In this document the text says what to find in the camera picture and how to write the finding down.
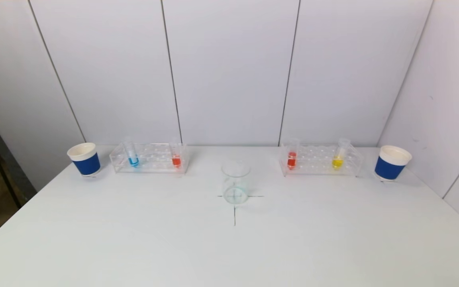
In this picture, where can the blue pigment test tube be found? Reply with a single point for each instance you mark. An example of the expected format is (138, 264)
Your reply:
(133, 161)

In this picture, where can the blue white paper cup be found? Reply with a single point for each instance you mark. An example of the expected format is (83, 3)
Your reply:
(389, 167)
(86, 164)

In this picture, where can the yellow pigment test tube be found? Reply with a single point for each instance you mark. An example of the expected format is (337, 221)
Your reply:
(337, 162)

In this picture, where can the clear acrylic test tube rack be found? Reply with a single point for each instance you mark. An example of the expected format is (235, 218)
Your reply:
(317, 161)
(153, 161)

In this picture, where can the red pigment test tube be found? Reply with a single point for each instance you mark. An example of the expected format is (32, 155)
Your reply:
(291, 159)

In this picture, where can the orange-red pigment test tube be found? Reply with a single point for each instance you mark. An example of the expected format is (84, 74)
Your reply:
(176, 161)

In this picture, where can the clear glass beaker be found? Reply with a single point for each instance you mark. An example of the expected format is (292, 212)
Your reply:
(235, 187)

